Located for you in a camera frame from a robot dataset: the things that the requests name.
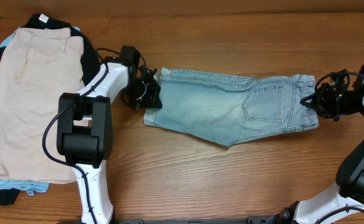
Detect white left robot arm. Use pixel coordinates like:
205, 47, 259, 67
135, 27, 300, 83
53, 45, 162, 223

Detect light blue denim shorts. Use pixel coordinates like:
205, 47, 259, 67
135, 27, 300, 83
144, 67, 319, 147

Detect beige khaki shorts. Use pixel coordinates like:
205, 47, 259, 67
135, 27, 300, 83
0, 27, 90, 185

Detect light blue garment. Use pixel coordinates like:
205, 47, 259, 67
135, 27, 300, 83
0, 26, 82, 197

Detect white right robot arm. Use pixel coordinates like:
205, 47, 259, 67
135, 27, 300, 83
259, 64, 364, 224

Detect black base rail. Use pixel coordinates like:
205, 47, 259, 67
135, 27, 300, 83
57, 215, 273, 224

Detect black t-shirt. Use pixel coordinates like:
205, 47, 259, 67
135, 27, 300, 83
0, 14, 100, 205

